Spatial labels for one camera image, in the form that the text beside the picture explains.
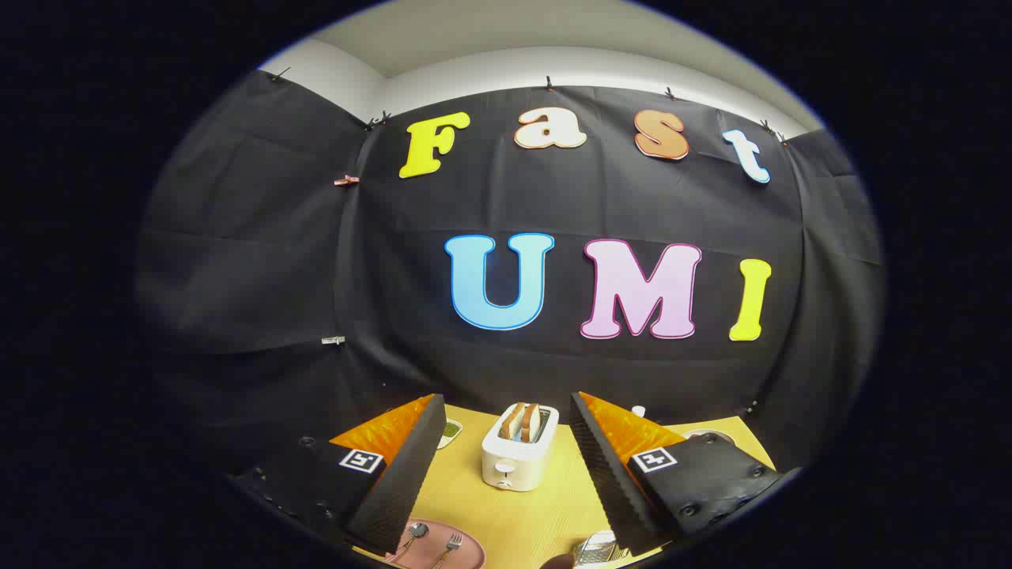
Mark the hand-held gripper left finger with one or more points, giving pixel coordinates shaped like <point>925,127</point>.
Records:
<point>395,490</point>

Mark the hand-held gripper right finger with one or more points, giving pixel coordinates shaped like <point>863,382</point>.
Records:
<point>605,474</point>

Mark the clear glass tray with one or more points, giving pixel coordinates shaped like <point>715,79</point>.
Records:
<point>597,548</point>

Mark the divided dish with seeds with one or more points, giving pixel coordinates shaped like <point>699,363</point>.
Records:
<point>451,431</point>

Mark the white toaster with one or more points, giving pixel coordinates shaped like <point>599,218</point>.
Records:
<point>514,462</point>

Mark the pink plate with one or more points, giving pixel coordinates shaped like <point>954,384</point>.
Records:
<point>466,553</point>

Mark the oval plate of food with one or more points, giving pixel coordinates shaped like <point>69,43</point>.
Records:
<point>708,436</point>

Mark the copper clip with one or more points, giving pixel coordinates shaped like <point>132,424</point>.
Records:
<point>346,181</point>

